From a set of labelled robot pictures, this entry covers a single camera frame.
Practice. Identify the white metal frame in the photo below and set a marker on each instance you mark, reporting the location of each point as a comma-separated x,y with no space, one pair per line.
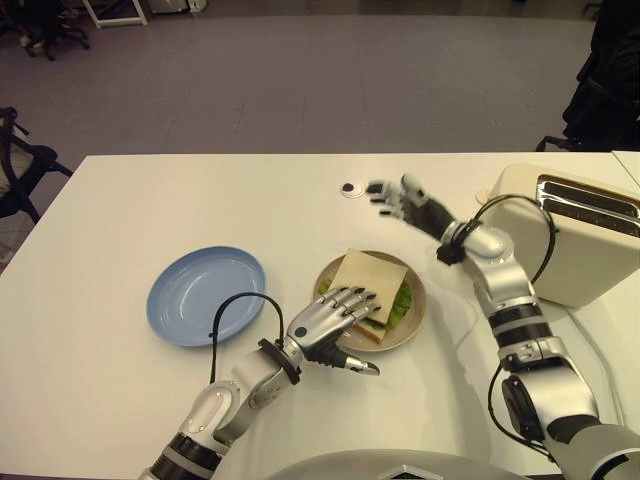
120,21

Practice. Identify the bread slice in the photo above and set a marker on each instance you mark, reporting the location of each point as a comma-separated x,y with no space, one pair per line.
372,331
367,272

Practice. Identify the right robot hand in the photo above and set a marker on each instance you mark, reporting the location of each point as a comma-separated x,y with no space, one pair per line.
425,212

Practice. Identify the blue plate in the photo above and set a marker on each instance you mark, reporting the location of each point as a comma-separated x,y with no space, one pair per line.
200,295

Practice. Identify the robot body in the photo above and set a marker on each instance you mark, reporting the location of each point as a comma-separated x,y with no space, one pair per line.
410,462

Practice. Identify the cream toaster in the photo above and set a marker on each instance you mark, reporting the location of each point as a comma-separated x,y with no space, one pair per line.
580,260

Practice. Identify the green lettuce leaf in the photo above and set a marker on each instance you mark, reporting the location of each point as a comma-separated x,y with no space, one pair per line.
402,302

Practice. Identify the beige plate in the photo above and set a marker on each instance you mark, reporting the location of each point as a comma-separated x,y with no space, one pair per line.
407,320

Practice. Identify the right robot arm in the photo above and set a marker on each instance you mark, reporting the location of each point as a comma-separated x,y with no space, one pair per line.
505,280

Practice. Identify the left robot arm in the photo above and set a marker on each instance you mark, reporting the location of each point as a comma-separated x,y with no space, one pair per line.
260,380

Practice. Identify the black office chair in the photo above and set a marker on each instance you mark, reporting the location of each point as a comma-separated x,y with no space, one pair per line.
20,175
610,90
47,22

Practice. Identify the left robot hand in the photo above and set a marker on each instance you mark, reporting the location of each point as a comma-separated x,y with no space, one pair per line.
315,325

